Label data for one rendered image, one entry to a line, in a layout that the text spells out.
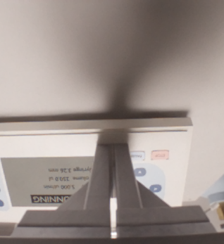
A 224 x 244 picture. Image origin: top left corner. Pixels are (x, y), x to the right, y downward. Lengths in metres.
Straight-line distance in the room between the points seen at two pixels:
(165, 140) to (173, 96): 0.04
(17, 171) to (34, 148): 0.03
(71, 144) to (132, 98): 0.07
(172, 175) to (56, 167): 0.11
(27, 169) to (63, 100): 0.07
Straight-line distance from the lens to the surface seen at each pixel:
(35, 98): 0.17
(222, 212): 0.75
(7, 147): 0.19
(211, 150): 0.27
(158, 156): 0.17
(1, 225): 0.25
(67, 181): 0.18
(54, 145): 0.17
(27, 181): 0.19
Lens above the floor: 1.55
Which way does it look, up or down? 38 degrees down
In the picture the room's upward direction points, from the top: 179 degrees clockwise
